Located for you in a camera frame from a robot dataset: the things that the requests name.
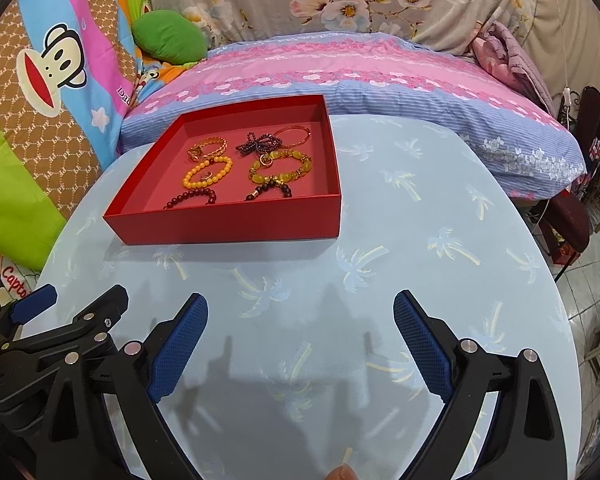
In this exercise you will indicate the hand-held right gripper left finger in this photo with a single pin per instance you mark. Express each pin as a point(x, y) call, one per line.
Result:
point(180, 345)

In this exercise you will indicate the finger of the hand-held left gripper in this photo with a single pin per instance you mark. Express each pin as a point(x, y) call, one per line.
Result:
point(32, 302)
point(105, 305)

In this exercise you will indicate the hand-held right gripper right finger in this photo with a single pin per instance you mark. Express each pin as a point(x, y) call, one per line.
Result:
point(425, 350)

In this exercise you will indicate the red jewelry box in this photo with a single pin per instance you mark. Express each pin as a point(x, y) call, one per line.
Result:
point(230, 222)

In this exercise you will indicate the rose gold bangle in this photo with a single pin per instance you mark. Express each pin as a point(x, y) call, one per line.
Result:
point(307, 135)

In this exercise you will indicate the person's right hand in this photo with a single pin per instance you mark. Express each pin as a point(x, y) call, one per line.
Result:
point(341, 473)

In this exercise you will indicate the monkey printed colourful blanket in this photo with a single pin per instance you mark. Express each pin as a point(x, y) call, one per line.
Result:
point(45, 110)

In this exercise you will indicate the dark red chair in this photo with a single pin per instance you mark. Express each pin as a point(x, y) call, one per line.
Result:
point(572, 220)

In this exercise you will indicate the pink and blue striped pillow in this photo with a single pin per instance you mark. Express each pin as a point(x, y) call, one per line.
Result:
point(405, 90)

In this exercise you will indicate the green pillow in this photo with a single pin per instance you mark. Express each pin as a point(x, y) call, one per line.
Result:
point(167, 37)

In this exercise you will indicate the folded purple blanket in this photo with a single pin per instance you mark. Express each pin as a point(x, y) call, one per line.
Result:
point(515, 55)

